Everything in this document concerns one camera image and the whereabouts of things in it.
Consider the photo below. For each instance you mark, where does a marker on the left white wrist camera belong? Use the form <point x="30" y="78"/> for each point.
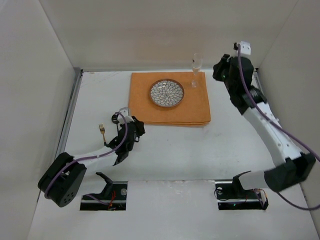
<point x="124" y="115"/>

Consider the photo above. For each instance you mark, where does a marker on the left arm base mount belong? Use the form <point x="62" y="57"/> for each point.
<point x="112" y="198"/>

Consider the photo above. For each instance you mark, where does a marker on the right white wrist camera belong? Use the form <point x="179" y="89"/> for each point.
<point x="243" y="48"/>

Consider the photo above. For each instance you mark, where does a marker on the orange cloth napkin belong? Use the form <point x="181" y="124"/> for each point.
<point x="194" y="109"/>

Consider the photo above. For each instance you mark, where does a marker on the aluminium table edge rail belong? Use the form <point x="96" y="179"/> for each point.
<point x="77" y="78"/>

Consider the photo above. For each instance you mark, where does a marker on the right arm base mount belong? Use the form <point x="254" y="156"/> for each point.
<point x="228" y="199"/>

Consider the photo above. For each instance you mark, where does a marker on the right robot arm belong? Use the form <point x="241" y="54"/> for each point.
<point x="291" y="165"/>

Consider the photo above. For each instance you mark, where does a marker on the clear wine glass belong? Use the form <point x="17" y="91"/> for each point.
<point x="197" y="62"/>

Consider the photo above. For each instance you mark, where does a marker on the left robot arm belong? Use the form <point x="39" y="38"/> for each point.
<point x="62" y="180"/>

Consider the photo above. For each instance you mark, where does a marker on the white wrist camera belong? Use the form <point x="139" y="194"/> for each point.
<point x="124" y="115"/>
<point x="243" y="48"/>

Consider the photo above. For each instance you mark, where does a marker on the patterned ceramic plate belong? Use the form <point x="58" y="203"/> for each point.
<point x="166" y="93"/>

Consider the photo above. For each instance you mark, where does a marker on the gold fork black handle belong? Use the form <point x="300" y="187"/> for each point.
<point x="102" y="131"/>

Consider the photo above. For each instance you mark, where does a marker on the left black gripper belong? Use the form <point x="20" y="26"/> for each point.
<point x="116" y="141"/>

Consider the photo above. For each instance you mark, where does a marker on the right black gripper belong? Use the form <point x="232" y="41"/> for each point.
<point x="221" y="69"/>

